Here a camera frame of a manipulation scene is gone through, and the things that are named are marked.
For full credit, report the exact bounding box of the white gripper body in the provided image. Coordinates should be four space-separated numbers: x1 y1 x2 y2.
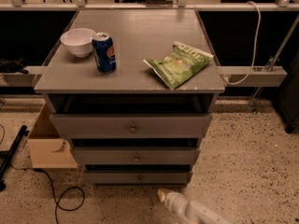
164 192 188 224

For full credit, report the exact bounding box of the grey bottom drawer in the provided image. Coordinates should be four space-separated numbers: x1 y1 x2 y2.
85 164 192 186

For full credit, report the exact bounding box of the grey drawer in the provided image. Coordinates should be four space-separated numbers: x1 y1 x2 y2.
85 164 192 186
50 114 211 139
73 147 200 165

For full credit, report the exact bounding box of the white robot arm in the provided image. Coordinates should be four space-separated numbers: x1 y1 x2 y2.
157 188 233 224

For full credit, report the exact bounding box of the grey middle drawer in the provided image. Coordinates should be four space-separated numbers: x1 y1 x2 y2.
73 147 200 165

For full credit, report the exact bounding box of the grey drawer cabinet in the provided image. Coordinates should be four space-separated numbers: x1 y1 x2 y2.
36 9 224 181

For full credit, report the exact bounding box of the grey top drawer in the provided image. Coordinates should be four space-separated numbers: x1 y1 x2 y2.
50 114 211 139

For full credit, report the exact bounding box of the cardboard box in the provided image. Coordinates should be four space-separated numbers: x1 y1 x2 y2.
27 105 78 169

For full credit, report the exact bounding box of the green chip bag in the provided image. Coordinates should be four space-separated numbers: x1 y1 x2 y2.
144 41 214 91

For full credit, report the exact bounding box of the black stand leg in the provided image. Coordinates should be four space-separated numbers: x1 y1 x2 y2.
0 125 29 191

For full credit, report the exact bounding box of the blue pepsi can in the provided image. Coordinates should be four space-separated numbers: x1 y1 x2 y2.
92 32 116 74

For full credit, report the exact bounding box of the white bowl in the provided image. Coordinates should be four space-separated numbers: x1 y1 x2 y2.
60 28 95 57

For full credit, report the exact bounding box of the black floor cable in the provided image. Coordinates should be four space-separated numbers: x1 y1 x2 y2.
8 163 86 224

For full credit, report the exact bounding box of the grey metal rail frame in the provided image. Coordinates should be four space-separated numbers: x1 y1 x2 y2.
1 2 287 114

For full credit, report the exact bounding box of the black object on rail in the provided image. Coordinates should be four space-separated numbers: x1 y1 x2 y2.
0 59 28 74

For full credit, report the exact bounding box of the white hanging cable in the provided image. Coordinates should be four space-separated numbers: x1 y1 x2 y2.
222 0 262 86

